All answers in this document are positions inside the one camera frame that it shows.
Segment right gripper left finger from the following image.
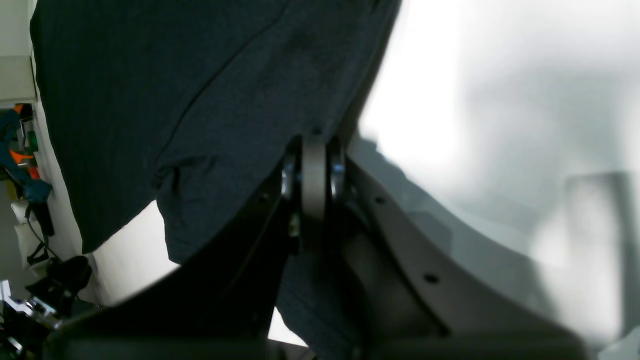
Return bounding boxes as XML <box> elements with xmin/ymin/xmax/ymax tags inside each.
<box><xmin>45</xmin><ymin>155</ymin><xmax>298</xmax><ymax>360</ymax></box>

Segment black T-shirt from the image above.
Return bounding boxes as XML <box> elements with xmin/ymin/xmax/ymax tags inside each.
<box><xmin>30</xmin><ymin>0</ymin><xmax>402</xmax><ymax>360</ymax></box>

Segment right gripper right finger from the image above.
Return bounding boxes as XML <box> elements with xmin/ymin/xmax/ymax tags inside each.
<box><xmin>300</xmin><ymin>136</ymin><xmax>590</xmax><ymax>360</ymax></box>

